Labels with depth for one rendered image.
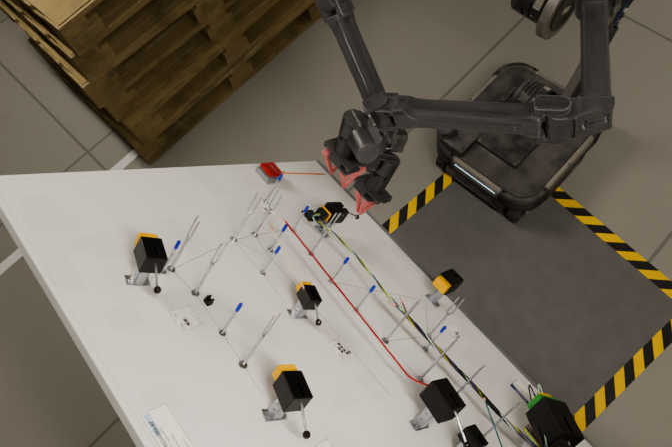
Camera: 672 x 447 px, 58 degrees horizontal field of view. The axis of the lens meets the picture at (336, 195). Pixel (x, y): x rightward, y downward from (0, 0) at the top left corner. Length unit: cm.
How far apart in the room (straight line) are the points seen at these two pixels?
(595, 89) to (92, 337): 105
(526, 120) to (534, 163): 141
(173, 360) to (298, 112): 219
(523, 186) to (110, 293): 187
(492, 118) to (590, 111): 19
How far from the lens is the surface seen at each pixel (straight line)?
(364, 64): 155
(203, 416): 108
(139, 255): 116
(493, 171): 265
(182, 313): 120
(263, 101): 323
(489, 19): 345
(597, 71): 137
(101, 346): 109
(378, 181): 160
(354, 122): 136
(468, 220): 280
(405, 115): 134
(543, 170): 268
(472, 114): 131
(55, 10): 257
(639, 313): 280
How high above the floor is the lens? 257
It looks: 63 degrees down
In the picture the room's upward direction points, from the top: 16 degrees counter-clockwise
